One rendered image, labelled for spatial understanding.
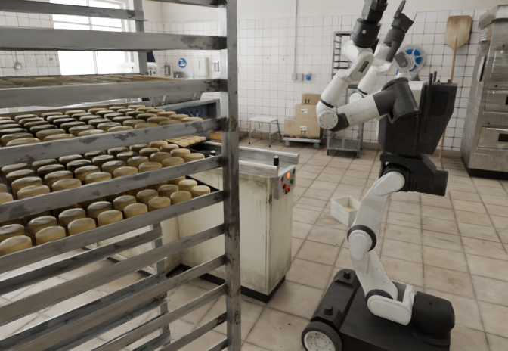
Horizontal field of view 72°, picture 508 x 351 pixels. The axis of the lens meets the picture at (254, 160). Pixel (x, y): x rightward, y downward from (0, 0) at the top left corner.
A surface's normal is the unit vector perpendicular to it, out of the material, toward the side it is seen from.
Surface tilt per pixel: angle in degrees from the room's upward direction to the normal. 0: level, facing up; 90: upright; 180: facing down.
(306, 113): 90
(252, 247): 90
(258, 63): 90
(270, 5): 90
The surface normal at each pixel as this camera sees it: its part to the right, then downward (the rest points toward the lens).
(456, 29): -0.38, 0.12
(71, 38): 0.66, 0.21
